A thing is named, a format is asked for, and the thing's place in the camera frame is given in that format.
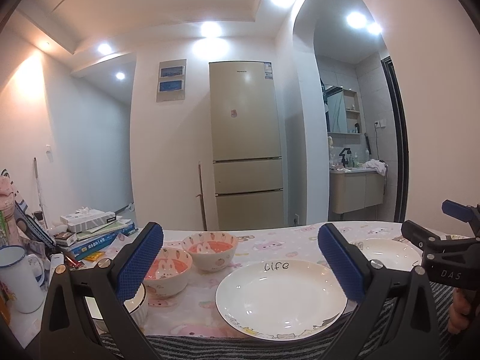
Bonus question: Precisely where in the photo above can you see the white mop stick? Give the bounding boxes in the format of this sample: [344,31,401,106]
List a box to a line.
[33,157,48,230]

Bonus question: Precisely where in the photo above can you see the green notebook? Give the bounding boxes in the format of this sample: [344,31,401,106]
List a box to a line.
[76,219,135,242]

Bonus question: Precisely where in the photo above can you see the yellow packet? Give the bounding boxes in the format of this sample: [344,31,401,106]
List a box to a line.
[84,251,105,263]

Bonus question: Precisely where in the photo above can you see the wooden broom stick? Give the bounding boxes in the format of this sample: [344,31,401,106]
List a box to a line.
[197,163,208,231]

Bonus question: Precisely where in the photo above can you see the bathroom mirror cabinet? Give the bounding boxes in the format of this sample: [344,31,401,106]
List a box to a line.
[324,85,363,135]

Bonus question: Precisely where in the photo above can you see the beige refrigerator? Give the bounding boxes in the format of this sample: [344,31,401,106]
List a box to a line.
[209,61,284,230]

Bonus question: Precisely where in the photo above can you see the person's right hand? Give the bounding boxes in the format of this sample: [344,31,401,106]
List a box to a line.
[448,289,471,335]

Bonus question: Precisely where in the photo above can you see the bathroom vanity cabinet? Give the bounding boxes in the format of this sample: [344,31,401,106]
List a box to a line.
[329,168,385,215]

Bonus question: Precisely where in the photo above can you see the black door frame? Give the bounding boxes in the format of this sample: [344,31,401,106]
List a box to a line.
[381,56,409,223]

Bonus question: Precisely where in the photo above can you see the pink rabbit bowl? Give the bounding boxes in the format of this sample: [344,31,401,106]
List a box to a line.
[181,232,239,272]
[143,247,193,298]

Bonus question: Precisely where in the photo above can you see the wall electrical panel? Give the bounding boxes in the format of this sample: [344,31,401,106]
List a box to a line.
[156,59,186,102]

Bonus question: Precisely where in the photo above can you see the white plate with life text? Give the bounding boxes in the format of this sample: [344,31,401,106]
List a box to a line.
[215,260,347,341]

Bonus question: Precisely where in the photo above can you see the white cloth on vanity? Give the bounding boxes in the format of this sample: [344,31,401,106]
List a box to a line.
[362,159,388,177]

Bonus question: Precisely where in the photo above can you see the white enamel mug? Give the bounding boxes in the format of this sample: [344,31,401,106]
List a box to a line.
[1,245,45,314]

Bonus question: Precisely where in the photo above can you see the white ribbed small bowl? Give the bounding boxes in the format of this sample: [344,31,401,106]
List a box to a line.
[85,283,148,332]

